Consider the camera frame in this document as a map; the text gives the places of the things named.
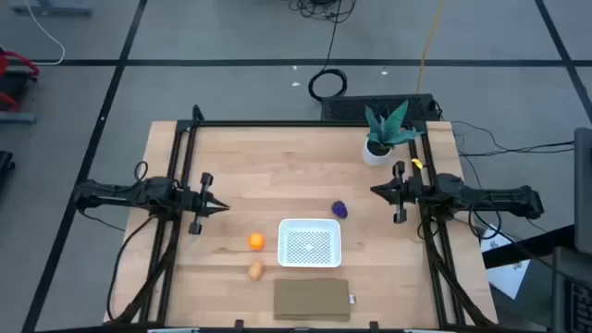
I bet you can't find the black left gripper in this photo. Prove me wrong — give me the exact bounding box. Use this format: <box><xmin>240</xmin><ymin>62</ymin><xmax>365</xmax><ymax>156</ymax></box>
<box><xmin>179</xmin><ymin>172</ymin><xmax>231</xmax><ymax>236</ymax></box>

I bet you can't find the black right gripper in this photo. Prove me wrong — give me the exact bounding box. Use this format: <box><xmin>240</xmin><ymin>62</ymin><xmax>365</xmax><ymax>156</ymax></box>
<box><xmin>369</xmin><ymin>160</ymin><xmax>425</xmax><ymax>225</ymax></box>

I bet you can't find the orange fruit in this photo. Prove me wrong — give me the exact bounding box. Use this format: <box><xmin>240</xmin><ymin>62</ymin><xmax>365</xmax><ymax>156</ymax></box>
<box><xmin>247</xmin><ymin>231</ymin><xmax>267</xmax><ymax>252</ymax></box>

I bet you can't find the white perforated plastic basket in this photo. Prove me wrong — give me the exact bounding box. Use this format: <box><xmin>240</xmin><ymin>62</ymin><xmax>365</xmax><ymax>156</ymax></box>
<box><xmin>277</xmin><ymin>217</ymin><xmax>343</xmax><ymax>269</ymax></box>

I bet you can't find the white plant pot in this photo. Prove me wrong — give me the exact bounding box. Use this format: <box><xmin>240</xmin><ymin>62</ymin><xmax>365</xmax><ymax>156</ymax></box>
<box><xmin>361</xmin><ymin>137</ymin><xmax>394</xmax><ymax>167</ymax></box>

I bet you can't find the green leafy plant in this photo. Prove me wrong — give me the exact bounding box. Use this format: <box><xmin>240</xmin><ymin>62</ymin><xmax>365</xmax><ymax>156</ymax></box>
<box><xmin>364</xmin><ymin>100</ymin><xmax>426</xmax><ymax>150</ymax></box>

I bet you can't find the black perforated computer case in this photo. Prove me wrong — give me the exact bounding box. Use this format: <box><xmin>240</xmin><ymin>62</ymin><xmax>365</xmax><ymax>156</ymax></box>
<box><xmin>320</xmin><ymin>93</ymin><xmax>438</xmax><ymax>124</ymax></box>

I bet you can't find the folded tan cloth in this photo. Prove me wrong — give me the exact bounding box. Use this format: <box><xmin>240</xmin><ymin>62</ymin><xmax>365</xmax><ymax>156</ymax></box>
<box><xmin>272</xmin><ymin>277</ymin><xmax>356</xmax><ymax>323</ymax></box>

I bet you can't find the white printed paper sheet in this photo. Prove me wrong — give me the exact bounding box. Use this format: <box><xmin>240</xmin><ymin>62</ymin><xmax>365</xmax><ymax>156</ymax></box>
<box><xmin>480</xmin><ymin>224</ymin><xmax>532</xmax><ymax>301</ymax></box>

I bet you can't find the black floor beam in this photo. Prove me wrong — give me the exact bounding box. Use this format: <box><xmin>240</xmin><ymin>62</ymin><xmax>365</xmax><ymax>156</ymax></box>
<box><xmin>483</xmin><ymin>225</ymin><xmax>577</xmax><ymax>270</ymax></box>

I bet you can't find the grey monitor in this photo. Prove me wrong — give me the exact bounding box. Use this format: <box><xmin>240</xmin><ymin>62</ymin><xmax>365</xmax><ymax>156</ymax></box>
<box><xmin>573</xmin><ymin>127</ymin><xmax>592</xmax><ymax>256</ymax></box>

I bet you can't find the dark grey desk unit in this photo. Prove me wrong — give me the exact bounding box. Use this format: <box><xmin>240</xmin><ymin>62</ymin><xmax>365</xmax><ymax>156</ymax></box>
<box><xmin>549</xmin><ymin>246</ymin><xmax>592</xmax><ymax>333</ymax></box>

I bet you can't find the red and black cart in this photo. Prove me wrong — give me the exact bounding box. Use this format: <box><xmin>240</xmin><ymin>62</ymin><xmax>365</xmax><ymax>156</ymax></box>
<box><xmin>0</xmin><ymin>45</ymin><xmax>41</xmax><ymax>124</ymax></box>

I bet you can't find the grey table foot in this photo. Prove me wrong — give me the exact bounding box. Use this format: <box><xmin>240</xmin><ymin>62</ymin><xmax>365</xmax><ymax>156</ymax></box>
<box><xmin>8</xmin><ymin>0</ymin><xmax>93</xmax><ymax>18</ymax></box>

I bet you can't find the black metal rig frame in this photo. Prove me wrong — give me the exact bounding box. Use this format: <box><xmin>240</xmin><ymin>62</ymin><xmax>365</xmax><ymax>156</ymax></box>
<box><xmin>108</xmin><ymin>105</ymin><xmax>499</xmax><ymax>330</ymax></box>

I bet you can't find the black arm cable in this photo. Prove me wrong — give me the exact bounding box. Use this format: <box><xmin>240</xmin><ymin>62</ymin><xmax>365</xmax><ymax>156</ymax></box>
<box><xmin>105</xmin><ymin>215</ymin><xmax>156</xmax><ymax>324</ymax></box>

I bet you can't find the coiled black floor cable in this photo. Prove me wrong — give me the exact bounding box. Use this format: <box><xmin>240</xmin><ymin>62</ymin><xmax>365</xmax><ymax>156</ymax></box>
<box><xmin>307</xmin><ymin>0</ymin><xmax>349</xmax><ymax>102</ymax></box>

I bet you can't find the yellow hanging cable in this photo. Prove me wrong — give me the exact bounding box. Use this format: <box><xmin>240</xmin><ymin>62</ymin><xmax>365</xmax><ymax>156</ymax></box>
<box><xmin>414</xmin><ymin>0</ymin><xmax>446</xmax><ymax>95</ymax></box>

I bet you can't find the thin black floor cable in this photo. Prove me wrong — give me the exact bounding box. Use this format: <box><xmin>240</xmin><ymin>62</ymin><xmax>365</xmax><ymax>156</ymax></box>
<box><xmin>450</xmin><ymin>119</ymin><xmax>575</xmax><ymax>158</ymax></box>

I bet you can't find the tangled black cable bundle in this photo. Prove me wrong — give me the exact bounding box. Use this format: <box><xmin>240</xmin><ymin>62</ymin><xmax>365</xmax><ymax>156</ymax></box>
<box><xmin>286</xmin><ymin>0</ymin><xmax>358</xmax><ymax>24</ymax></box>

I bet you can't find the white floor cable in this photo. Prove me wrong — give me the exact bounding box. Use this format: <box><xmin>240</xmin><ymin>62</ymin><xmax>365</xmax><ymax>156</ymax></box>
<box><xmin>22</xmin><ymin>0</ymin><xmax>66</xmax><ymax>66</ymax></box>

